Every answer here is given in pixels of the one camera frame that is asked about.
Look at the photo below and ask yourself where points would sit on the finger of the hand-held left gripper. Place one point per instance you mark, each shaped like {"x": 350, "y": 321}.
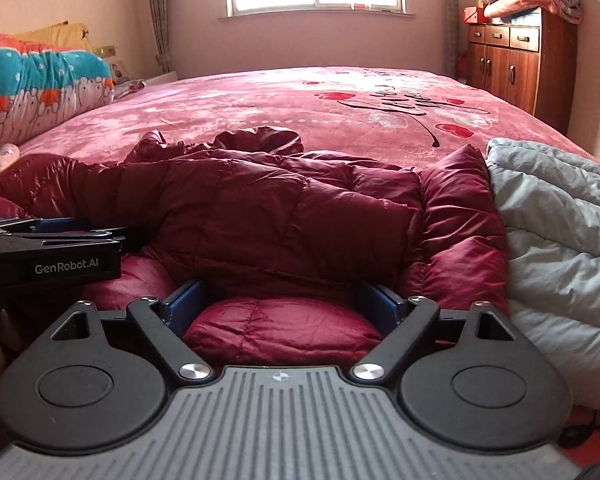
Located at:
{"x": 70, "y": 234}

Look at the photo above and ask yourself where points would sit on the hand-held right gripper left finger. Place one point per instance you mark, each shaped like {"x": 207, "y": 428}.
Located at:
{"x": 182, "y": 305}

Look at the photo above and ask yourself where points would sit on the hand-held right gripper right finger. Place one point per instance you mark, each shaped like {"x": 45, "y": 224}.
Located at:
{"x": 377, "y": 307}

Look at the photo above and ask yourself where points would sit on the dark red down jacket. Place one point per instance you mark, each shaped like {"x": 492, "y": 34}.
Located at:
{"x": 280, "y": 210}

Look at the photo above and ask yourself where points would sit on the pale pink dotted cloth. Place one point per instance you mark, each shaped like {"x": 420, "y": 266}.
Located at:
{"x": 2, "y": 157}

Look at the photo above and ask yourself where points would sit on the teal and orange quilt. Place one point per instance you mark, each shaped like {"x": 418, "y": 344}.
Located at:
{"x": 40, "y": 75}

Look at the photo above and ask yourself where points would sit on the white nightstand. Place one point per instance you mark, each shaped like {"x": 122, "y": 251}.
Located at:
{"x": 160, "y": 78}

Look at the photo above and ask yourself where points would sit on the grey down jacket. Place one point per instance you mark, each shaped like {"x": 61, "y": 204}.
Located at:
{"x": 555, "y": 240}

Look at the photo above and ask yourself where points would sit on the yellow star headboard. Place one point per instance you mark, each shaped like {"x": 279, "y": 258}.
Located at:
{"x": 70, "y": 35}

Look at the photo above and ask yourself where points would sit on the long grey checked curtain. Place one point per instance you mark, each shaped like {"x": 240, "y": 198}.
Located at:
{"x": 157, "y": 10}

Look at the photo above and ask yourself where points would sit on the wooden cabinet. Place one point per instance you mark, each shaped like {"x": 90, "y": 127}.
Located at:
{"x": 525, "y": 70}

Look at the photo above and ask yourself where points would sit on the short grey checked curtain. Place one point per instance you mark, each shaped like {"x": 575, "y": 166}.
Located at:
{"x": 450, "y": 30}

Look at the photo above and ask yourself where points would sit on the red box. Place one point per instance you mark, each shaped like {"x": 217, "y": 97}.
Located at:
{"x": 472, "y": 15}

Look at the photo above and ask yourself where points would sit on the peach folded blanket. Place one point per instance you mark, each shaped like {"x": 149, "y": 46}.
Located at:
{"x": 520, "y": 5}

